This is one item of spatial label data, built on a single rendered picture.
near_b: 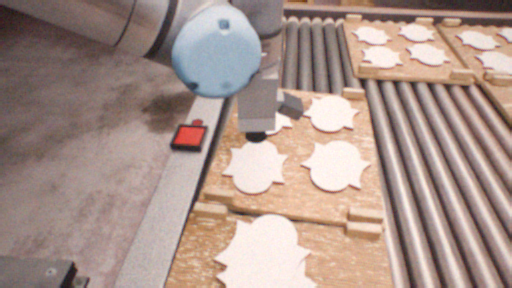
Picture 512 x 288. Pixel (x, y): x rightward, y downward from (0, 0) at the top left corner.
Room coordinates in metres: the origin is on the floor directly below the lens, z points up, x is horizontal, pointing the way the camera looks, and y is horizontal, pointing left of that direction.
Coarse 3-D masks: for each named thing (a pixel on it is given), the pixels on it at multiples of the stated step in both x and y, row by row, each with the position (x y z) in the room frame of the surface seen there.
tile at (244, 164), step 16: (256, 144) 0.49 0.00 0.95; (272, 144) 0.49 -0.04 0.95; (240, 160) 0.44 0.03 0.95; (256, 160) 0.44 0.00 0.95; (272, 160) 0.44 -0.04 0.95; (224, 176) 0.40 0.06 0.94; (240, 176) 0.39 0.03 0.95; (256, 176) 0.39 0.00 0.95; (272, 176) 0.39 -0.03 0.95; (240, 192) 0.36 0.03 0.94; (256, 192) 0.35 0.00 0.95
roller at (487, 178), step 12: (432, 84) 0.79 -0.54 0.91; (444, 96) 0.71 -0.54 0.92; (444, 108) 0.67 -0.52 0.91; (456, 108) 0.66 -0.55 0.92; (456, 120) 0.61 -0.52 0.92; (456, 132) 0.57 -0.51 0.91; (468, 132) 0.56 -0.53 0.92; (468, 144) 0.52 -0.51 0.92; (468, 156) 0.49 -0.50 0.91; (480, 156) 0.48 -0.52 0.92; (480, 168) 0.44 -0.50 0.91; (492, 168) 0.44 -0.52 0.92; (480, 180) 0.42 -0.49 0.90; (492, 180) 0.41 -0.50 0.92; (492, 192) 0.38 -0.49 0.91; (504, 192) 0.37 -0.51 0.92; (492, 204) 0.36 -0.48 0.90; (504, 204) 0.35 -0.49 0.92; (504, 216) 0.32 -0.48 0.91; (504, 228) 0.30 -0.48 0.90
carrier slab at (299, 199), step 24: (312, 96) 0.69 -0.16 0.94; (336, 96) 0.69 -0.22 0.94; (360, 120) 0.58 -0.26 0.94; (240, 144) 0.50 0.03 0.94; (288, 144) 0.50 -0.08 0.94; (312, 144) 0.50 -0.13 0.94; (360, 144) 0.50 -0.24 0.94; (216, 168) 0.42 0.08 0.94; (288, 168) 0.42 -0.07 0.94; (288, 192) 0.36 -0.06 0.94; (312, 192) 0.36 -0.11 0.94; (360, 192) 0.36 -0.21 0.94; (288, 216) 0.31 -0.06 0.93; (312, 216) 0.31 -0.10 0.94; (336, 216) 0.31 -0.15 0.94; (384, 216) 0.31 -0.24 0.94
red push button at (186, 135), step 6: (180, 132) 0.55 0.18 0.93; (186, 132) 0.55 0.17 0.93; (192, 132) 0.55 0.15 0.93; (198, 132) 0.55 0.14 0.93; (180, 138) 0.53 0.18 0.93; (186, 138) 0.52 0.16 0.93; (192, 138) 0.52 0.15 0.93; (198, 138) 0.53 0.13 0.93; (192, 144) 0.51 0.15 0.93; (198, 144) 0.51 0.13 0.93
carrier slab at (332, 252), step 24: (192, 216) 0.31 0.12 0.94; (240, 216) 0.31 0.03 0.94; (192, 240) 0.26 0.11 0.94; (216, 240) 0.26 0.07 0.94; (312, 240) 0.26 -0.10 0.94; (336, 240) 0.26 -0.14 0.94; (360, 240) 0.26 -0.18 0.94; (384, 240) 0.26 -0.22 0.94; (192, 264) 0.22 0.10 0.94; (216, 264) 0.22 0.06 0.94; (312, 264) 0.22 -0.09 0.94; (336, 264) 0.22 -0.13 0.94; (360, 264) 0.22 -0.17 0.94; (384, 264) 0.22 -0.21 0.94
